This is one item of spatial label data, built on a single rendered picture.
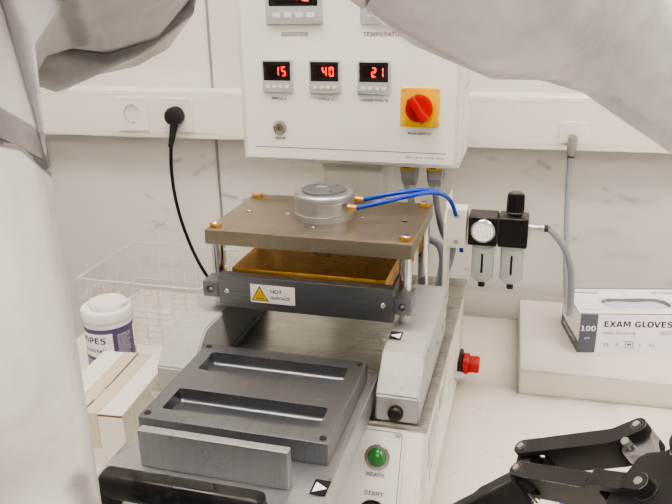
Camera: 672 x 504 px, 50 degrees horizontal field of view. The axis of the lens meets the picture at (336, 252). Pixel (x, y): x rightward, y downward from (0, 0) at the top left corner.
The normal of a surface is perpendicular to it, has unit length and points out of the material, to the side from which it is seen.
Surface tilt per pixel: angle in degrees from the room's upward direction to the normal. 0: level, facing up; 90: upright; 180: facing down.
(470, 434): 0
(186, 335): 41
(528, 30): 137
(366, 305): 90
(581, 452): 111
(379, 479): 65
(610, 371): 0
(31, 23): 61
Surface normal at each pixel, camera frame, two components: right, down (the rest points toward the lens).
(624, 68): 0.10, 0.58
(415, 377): -0.18, -0.50
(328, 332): -0.02, -0.94
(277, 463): -0.26, 0.33
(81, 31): 0.26, 0.96
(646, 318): -0.06, 0.29
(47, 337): 0.94, -0.21
